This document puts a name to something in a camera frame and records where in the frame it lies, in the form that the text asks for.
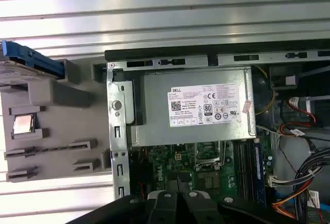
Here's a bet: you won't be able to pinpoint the orange wire bundle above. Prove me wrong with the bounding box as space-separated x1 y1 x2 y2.
272 190 310 224

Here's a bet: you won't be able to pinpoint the silver CPU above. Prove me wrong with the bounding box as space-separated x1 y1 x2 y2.
12 114 36 135

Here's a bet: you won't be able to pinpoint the thin red wire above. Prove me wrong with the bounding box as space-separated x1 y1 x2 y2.
136 146 150 191

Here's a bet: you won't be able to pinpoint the RAM stick with blue label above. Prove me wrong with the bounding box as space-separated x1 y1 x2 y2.
254 141 267 206

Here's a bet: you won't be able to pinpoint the metal socket cover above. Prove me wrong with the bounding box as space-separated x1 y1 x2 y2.
194 141 225 170

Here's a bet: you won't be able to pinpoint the black RAM slot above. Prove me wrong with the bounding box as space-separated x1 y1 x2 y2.
246 141 254 201
240 141 248 201
233 141 240 201

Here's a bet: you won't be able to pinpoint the black wire bundle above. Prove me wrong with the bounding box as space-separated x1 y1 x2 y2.
280 154 330 224

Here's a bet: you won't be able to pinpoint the black PC case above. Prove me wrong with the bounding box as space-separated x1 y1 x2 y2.
104 44 330 224

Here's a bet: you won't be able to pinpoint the red and orange wires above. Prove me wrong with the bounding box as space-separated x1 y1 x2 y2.
278 99 318 137

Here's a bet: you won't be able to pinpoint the green motherboard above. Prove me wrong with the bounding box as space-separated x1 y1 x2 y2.
128 139 278 209

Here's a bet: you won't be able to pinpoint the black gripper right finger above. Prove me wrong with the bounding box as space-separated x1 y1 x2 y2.
177 175 297 224

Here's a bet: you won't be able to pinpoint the metal drive cage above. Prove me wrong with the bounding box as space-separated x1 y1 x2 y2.
269 63 330 129

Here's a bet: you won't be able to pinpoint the yellow wires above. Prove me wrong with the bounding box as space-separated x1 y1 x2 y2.
251 65 275 116

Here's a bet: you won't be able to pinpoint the silver power supply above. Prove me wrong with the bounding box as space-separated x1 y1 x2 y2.
130 65 257 147

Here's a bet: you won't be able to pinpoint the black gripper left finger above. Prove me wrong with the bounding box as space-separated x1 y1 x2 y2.
74 174 182 224

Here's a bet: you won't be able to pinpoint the hard disk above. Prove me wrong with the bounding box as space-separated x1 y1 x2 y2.
0 40 65 87

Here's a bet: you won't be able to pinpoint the CPU socket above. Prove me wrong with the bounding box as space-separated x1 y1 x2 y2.
198 170 220 190

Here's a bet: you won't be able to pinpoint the grey parts rack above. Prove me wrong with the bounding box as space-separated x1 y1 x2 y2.
0 59 114 183

